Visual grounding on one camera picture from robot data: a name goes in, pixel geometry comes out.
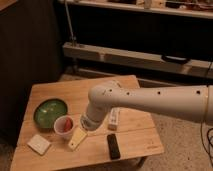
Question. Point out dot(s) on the green bowl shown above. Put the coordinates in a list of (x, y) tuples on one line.
[(48, 111)]

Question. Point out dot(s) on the white sponge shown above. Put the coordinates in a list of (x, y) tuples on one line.
[(39, 144)]

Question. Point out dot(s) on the white remote control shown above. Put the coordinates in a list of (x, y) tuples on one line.
[(113, 119)]

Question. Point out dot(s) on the metal pole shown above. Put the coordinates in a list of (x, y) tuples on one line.
[(73, 38)]

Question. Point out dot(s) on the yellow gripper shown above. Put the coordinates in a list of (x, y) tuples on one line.
[(78, 136)]

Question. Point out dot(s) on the wooden shelf beam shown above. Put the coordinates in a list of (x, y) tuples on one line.
[(137, 59)]

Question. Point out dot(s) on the black object on shelf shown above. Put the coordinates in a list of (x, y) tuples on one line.
[(176, 60)]

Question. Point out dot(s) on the red object in cup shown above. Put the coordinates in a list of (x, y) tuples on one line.
[(68, 125)]

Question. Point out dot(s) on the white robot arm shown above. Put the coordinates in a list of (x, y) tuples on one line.
[(192, 103)]

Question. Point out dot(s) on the upper wooden shelf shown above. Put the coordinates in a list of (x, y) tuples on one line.
[(136, 8)]

